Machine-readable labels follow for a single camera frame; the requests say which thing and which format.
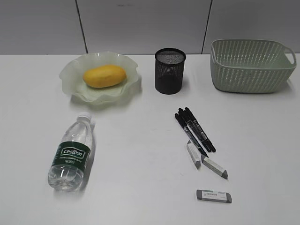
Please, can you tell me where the black mesh pen holder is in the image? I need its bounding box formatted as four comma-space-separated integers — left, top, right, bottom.
155, 48, 186, 95

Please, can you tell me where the black marker pen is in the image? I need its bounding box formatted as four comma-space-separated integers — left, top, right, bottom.
175, 113, 208, 157
178, 107, 213, 153
184, 107, 216, 152

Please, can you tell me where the clear water bottle green label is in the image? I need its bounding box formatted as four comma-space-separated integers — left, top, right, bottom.
48, 112, 93, 192

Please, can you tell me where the yellow mango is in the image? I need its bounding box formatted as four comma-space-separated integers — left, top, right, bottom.
82, 64, 127, 88

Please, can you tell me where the grey white eraser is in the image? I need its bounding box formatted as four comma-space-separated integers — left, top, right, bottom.
187, 140, 201, 169
196, 190, 232, 203
201, 155, 228, 180

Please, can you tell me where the frosted green wavy glass plate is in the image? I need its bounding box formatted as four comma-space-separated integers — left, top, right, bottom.
59, 52, 139, 105

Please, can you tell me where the light green plastic basket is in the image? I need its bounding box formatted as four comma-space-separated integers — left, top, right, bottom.
210, 39, 297, 94

